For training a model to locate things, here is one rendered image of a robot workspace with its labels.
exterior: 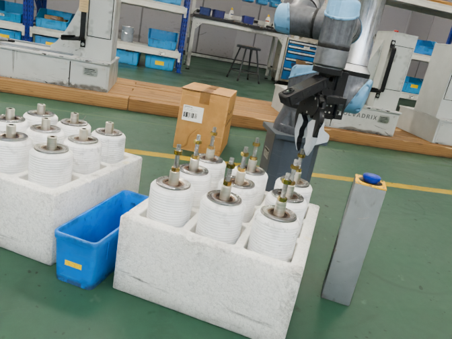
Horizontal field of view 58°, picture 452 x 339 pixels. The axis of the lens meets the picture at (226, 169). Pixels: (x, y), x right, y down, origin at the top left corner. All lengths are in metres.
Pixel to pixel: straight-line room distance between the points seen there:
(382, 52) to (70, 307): 2.82
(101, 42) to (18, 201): 1.93
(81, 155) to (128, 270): 0.33
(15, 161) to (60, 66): 1.80
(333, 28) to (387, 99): 2.32
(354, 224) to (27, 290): 0.73
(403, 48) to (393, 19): 7.15
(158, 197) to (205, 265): 0.17
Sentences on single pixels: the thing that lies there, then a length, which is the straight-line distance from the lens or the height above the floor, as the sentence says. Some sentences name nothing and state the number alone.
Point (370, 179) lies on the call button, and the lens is 1.00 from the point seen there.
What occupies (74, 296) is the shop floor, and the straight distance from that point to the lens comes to 0.96.
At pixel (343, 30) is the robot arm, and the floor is 0.63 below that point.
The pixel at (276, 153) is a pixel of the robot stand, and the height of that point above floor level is 0.23.
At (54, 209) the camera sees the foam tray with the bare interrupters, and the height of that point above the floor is 0.15.
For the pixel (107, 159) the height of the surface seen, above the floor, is 0.19.
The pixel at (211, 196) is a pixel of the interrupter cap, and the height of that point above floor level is 0.25.
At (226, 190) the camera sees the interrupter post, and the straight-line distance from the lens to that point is 0.85.
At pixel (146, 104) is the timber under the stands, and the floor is 0.06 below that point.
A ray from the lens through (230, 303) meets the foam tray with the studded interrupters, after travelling 0.88.
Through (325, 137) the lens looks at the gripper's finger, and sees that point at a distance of 1.04.
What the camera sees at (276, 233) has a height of 0.23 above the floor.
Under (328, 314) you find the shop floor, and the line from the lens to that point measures 1.06.
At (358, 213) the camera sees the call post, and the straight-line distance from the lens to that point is 1.00.
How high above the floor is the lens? 0.58
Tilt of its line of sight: 18 degrees down
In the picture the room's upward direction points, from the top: 11 degrees clockwise
